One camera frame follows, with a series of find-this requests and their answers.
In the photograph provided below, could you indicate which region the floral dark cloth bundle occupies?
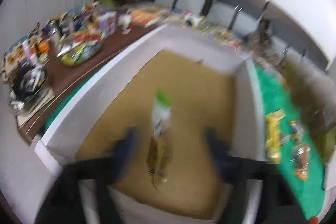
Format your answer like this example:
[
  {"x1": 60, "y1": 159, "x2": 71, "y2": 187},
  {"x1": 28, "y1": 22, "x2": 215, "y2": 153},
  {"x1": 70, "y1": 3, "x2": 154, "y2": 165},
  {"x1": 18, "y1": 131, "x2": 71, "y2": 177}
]
[{"x1": 243, "y1": 19, "x2": 276, "y2": 56}]

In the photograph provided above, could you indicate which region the yellow brown snack packet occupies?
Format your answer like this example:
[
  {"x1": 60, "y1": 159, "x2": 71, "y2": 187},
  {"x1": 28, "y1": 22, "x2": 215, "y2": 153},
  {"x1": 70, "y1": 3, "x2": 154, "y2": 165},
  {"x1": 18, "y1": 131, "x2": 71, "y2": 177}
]
[{"x1": 147, "y1": 134, "x2": 173, "y2": 191}]

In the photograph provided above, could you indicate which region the purple white carton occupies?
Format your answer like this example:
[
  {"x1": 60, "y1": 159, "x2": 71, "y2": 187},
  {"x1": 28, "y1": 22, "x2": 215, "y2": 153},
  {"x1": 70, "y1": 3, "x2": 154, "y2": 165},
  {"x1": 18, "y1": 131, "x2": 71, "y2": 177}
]
[{"x1": 97, "y1": 11, "x2": 117, "y2": 36}]

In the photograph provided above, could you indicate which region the yellow red snack pouch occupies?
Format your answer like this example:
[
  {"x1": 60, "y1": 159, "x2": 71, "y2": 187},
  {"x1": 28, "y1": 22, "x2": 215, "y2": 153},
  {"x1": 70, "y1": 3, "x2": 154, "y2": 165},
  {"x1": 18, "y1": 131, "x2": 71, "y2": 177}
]
[{"x1": 265, "y1": 109, "x2": 285, "y2": 164}]

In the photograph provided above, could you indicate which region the green patterned bed cover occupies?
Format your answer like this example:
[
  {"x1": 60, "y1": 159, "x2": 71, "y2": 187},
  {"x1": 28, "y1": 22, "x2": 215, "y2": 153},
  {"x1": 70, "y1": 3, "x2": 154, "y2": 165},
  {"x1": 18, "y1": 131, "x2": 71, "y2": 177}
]
[{"x1": 254, "y1": 66, "x2": 328, "y2": 221}]

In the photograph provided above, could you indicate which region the snack-filled bowl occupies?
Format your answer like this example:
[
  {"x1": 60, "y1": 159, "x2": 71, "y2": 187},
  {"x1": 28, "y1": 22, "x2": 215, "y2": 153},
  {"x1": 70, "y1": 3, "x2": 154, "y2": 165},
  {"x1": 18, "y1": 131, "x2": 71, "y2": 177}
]
[{"x1": 56, "y1": 31, "x2": 105, "y2": 67}]

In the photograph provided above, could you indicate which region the green white snack packet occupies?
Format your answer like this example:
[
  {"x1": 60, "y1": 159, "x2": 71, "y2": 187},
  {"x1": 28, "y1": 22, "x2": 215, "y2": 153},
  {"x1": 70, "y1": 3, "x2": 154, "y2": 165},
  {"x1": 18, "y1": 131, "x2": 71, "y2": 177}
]
[{"x1": 151, "y1": 90, "x2": 171, "y2": 139}]

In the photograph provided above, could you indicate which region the white storage box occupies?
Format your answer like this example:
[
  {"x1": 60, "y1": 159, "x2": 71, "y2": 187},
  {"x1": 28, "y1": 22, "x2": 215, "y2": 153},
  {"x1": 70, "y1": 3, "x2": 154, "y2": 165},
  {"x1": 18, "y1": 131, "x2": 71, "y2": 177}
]
[{"x1": 35, "y1": 25, "x2": 265, "y2": 223}]

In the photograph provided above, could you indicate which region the orange snack packet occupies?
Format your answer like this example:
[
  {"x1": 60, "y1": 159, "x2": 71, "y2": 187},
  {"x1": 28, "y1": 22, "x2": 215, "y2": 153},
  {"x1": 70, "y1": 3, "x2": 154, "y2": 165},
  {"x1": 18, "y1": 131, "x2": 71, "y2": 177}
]
[{"x1": 289, "y1": 120, "x2": 310, "y2": 181}]

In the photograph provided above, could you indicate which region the black bowl with items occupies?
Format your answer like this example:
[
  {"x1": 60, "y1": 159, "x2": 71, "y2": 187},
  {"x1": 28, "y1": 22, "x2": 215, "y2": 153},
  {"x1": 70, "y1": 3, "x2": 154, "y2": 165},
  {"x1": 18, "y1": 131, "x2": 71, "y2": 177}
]
[{"x1": 12, "y1": 65, "x2": 49, "y2": 101}]

